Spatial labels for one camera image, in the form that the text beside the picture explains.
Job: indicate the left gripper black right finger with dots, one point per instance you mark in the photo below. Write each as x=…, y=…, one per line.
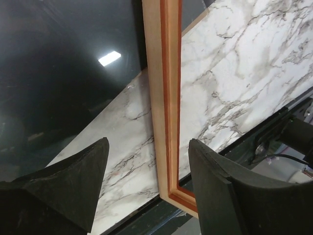
x=233, y=200

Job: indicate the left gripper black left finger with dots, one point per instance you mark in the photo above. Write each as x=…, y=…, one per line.
x=60, y=199

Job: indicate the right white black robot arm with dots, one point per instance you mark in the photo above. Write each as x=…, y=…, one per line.
x=298, y=135

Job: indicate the orange wooden picture frame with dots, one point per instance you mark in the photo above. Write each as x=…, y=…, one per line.
x=162, y=26

